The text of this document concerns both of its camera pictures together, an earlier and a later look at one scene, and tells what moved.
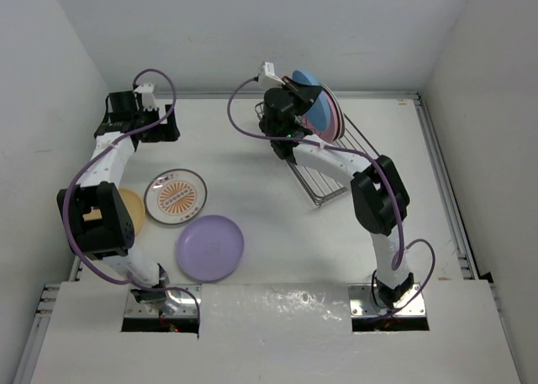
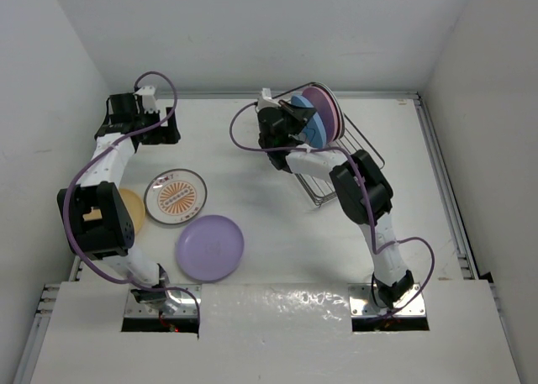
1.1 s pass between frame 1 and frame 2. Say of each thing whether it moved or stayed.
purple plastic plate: stayed
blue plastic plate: moved
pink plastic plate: stayed
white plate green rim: stayed
